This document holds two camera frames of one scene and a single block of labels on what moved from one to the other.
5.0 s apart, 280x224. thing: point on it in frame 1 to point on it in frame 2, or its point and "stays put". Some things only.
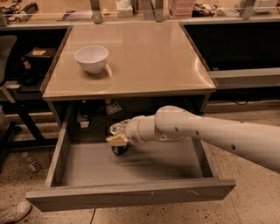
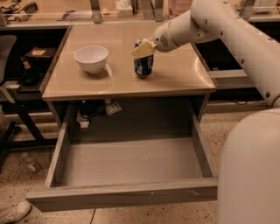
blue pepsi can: (117, 129) to (143, 66)
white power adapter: (83, 122) stays put
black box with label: (40, 53) stays put
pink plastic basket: (181, 9) stays put
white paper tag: (114, 108) stays put
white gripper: (133, 130) to (161, 40)
